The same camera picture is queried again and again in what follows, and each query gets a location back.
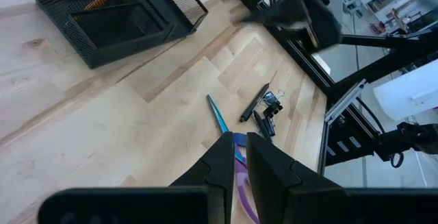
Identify black mesh desk organizer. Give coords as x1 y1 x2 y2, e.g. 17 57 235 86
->
35 0 209 69

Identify black aluminium table frame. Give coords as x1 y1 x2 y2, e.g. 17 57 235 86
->
235 0 379 177

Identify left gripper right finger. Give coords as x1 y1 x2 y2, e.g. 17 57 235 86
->
246 131 347 224

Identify black desk base beam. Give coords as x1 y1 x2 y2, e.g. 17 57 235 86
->
328 34 438 95

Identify black binder clip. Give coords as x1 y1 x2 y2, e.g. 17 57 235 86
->
262 116 276 138
262 101 284 119
262 89 285 105

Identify white paper sheet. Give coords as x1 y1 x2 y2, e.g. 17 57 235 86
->
373 59 438 122

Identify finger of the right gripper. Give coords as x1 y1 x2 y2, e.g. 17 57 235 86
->
239 1 302 29

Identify blue eraser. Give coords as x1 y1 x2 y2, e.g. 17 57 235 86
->
233 132 248 148

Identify purple handled scissors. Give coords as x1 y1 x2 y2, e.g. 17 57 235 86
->
206 93 261 224

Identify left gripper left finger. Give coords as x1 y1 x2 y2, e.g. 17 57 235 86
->
170 131 235 224

